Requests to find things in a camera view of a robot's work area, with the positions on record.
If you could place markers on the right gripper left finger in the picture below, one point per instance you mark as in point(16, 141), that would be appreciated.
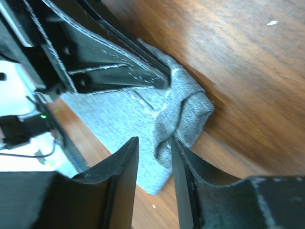
point(101, 197)

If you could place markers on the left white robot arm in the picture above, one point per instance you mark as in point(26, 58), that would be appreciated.
point(18, 130)

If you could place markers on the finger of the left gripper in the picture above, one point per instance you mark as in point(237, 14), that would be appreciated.
point(91, 51)

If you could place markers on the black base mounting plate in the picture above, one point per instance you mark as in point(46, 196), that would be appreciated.
point(65, 143)

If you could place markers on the grey cloth napkin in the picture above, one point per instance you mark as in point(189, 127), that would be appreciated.
point(154, 116)

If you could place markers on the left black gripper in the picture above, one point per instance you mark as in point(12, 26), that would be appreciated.
point(32, 34)

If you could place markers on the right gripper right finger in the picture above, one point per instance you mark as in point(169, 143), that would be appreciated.
point(208, 198)

